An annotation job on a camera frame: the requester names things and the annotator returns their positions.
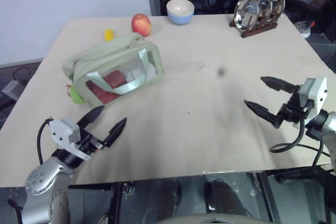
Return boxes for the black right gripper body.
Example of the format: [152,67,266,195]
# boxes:
[279,87,315,123]

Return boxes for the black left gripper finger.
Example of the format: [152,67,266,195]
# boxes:
[77,105,106,128]
[103,118,128,148]

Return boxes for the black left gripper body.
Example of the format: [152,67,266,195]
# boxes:
[77,126,108,155]

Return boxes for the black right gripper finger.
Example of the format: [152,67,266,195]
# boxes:
[244,100,284,130]
[259,76,300,94]

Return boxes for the red item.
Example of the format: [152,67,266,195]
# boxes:
[86,69,130,104]

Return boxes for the green transparent pouch bag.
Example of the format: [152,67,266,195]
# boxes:
[61,33,165,109]

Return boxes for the small green fruit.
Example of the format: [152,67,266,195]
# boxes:
[65,84,85,104]

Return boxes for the dark wooden plate rack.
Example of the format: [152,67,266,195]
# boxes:
[229,19,278,39]

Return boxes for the beige table cover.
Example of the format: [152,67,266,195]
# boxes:
[0,14,336,188]

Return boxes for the steel plate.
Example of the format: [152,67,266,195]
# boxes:
[253,0,273,23]
[234,0,259,31]
[266,0,286,22]

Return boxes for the small yellow fruit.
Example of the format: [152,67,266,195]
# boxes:
[104,29,116,42]

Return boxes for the grey power strip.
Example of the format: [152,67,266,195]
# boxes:
[1,80,19,97]

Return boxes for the red apple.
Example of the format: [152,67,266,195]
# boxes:
[131,13,152,37]

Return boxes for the blue and white bowl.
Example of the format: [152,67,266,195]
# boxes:
[166,0,195,26]

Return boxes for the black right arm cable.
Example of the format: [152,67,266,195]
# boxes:
[269,119,332,169]

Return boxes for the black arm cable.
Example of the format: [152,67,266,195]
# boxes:
[269,119,332,169]
[36,116,53,166]

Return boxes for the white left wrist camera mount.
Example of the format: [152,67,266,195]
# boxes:
[49,119,93,162]

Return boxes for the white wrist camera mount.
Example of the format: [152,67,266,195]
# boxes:
[49,119,93,162]
[298,77,329,124]

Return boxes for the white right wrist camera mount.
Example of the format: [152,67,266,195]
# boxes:
[298,77,329,124]

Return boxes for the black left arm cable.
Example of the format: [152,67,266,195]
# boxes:
[36,116,53,166]

